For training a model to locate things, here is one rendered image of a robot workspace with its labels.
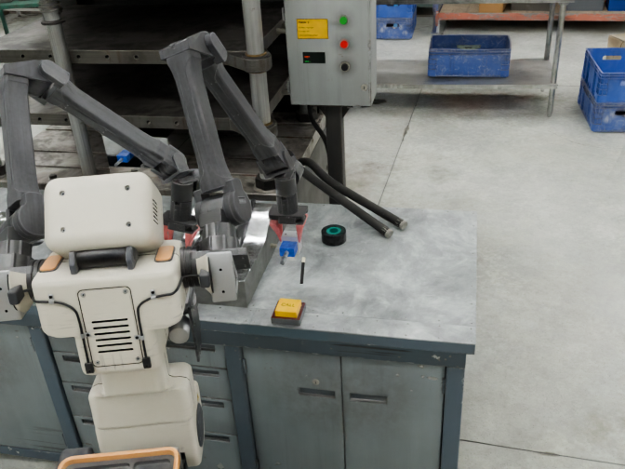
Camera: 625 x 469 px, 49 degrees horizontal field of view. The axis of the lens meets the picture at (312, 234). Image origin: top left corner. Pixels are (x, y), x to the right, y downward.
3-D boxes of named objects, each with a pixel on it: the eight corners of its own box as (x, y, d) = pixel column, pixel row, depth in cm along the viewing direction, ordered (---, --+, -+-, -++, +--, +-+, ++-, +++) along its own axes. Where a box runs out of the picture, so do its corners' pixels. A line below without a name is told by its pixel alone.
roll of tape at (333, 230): (322, 234, 226) (322, 224, 224) (346, 233, 225) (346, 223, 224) (321, 246, 219) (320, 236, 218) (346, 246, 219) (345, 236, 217)
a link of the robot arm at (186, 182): (166, 176, 181) (182, 182, 178) (186, 171, 186) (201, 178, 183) (166, 201, 184) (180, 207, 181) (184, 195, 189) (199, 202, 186)
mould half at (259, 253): (246, 307, 193) (242, 267, 186) (160, 301, 199) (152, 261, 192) (288, 220, 235) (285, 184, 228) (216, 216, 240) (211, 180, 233)
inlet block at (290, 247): (291, 272, 188) (290, 255, 185) (273, 271, 189) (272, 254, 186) (301, 247, 199) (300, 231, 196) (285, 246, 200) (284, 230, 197)
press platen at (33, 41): (279, 112, 239) (275, 57, 229) (-47, 104, 265) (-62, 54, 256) (325, 45, 309) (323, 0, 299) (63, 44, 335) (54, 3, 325)
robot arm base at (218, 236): (188, 259, 140) (247, 254, 140) (187, 222, 143) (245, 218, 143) (194, 273, 148) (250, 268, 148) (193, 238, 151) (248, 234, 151)
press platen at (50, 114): (285, 173, 251) (281, 127, 242) (-28, 160, 277) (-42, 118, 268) (327, 95, 321) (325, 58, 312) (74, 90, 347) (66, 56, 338)
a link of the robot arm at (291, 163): (254, 161, 183) (283, 152, 180) (266, 144, 193) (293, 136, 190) (272, 200, 188) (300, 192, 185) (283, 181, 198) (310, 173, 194)
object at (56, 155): (284, 208, 258) (282, 192, 254) (-22, 193, 284) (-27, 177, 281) (325, 125, 328) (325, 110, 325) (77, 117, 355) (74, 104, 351)
